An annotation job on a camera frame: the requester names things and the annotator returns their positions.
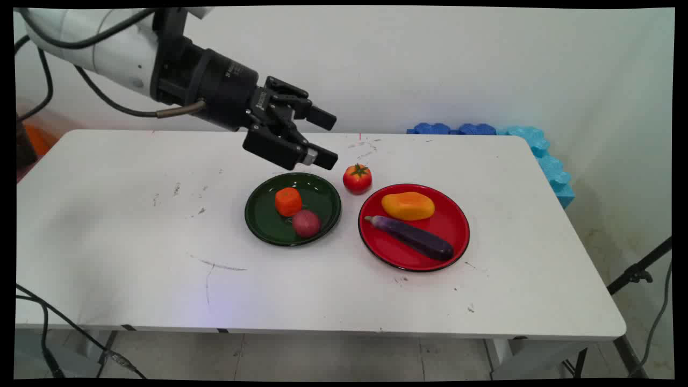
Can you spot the red plate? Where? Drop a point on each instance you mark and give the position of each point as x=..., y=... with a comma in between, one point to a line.
x=446, y=226

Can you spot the reddish purple round potato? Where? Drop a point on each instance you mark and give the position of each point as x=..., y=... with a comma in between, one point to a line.
x=306, y=223

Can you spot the dark table leg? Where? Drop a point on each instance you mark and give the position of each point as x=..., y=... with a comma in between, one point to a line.
x=106, y=352

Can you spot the purple toy eggplant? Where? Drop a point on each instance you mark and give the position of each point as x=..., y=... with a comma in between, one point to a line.
x=416, y=239

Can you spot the black tripod stand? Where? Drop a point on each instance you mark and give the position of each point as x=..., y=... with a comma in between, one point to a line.
x=637, y=274

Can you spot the dark blue foam mat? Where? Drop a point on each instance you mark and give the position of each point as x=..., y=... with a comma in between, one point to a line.
x=451, y=129

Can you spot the dark green plate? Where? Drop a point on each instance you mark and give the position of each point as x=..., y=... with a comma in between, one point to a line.
x=266, y=220

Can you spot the white table leg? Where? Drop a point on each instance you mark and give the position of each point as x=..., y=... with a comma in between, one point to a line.
x=529, y=357

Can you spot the light blue foam mat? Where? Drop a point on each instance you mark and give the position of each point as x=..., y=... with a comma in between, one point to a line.
x=553, y=172

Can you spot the yellow orange toy mango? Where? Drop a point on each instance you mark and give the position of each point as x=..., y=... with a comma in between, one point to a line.
x=408, y=206

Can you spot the orange object in bag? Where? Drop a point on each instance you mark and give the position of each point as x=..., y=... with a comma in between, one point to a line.
x=38, y=138

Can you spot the red toy tomato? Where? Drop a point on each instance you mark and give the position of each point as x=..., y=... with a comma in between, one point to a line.
x=357, y=180

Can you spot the orange carrot chunk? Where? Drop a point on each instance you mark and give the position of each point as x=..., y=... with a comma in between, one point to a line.
x=288, y=201

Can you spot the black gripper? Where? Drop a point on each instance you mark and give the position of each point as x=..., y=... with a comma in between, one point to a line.
x=228, y=88

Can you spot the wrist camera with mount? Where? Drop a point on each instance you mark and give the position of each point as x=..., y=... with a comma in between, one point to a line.
x=174, y=64

